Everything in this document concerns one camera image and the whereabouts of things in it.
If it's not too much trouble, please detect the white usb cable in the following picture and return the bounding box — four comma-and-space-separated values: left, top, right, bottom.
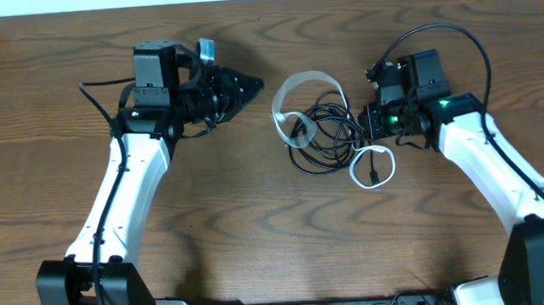
268, 65, 399, 195

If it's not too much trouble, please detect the black usb cable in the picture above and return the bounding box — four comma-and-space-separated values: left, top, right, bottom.
283, 88, 383, 197

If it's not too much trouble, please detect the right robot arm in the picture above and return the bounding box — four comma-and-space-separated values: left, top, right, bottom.
359, 49, 544, 305

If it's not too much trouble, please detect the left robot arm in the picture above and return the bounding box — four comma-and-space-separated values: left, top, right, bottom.
36, 39, 264, 305

